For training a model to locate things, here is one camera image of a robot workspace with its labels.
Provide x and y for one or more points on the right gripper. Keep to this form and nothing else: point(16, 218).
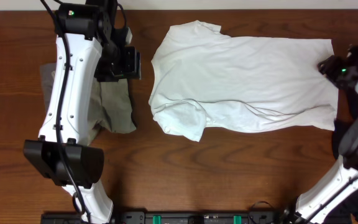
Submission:
point(333, 62)

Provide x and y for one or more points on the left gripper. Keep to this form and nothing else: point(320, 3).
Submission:
point(132, 69)

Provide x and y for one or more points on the white t-shirt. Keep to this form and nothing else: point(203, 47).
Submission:
point(205, 79)

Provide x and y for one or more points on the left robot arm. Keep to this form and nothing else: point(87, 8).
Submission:
point(89, 48)

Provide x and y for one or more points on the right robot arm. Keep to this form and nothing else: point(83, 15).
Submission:
point(341, 180)

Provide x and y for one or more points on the khaki folded shorts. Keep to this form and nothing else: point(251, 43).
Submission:
point(109, 108)

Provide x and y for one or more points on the grey folded garment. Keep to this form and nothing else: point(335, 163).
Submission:
point(47, 75)

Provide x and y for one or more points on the black mounting rail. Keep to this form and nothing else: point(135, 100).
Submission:
point(185, 218)

